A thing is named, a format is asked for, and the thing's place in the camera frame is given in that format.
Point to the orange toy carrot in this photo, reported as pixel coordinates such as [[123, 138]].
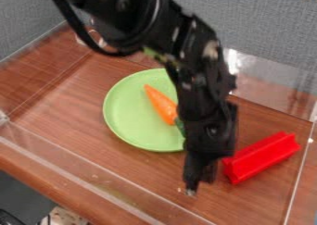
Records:
[[164, 107]]

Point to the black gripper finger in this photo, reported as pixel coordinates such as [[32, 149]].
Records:
[[192, 170]]

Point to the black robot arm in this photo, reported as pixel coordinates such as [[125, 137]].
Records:
[[120, 27]]

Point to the green plastic plate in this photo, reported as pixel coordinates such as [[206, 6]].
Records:
[[131, 117]]

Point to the clear acrylic enclosure wall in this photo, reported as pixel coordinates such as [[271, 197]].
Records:
[[59, 149]]

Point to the red rectangular block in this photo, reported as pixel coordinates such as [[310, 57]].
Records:
[[258, 156]]

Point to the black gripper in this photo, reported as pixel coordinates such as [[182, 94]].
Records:
[[203, 82]]

